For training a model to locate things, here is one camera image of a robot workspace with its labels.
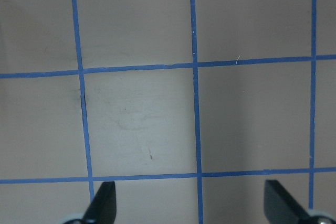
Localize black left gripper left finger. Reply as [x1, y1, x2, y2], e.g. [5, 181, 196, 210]
[82, 182, 116, 224]

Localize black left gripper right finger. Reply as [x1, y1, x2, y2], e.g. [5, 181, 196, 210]
[264, 180, 311, 224]

